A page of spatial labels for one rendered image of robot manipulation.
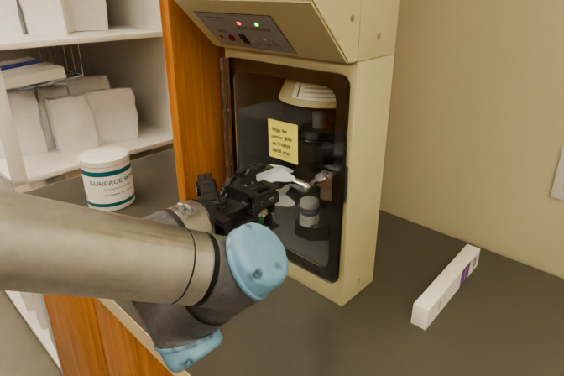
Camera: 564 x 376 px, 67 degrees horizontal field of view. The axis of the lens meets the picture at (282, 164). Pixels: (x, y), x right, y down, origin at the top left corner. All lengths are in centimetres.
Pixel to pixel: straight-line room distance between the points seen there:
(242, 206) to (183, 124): 34
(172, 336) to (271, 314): 35
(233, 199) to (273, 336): 28
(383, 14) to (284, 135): 27
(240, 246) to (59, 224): 16
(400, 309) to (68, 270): 67
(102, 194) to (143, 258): 88
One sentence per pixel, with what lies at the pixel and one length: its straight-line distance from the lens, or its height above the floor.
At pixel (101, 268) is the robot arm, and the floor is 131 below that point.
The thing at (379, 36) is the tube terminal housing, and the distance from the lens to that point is 73.
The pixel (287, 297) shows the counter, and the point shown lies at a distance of 90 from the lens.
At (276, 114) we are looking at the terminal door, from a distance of 80.
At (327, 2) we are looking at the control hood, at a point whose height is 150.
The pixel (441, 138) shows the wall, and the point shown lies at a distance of 113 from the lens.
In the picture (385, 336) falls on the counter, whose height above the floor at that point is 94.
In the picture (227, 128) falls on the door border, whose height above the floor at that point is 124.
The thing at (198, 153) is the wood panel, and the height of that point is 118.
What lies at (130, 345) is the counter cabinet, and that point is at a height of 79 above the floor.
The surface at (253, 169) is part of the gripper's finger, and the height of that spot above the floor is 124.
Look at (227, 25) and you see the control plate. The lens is 78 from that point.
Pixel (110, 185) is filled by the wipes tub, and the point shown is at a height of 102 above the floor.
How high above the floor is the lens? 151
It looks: 22 degrees down
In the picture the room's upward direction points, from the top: straight up
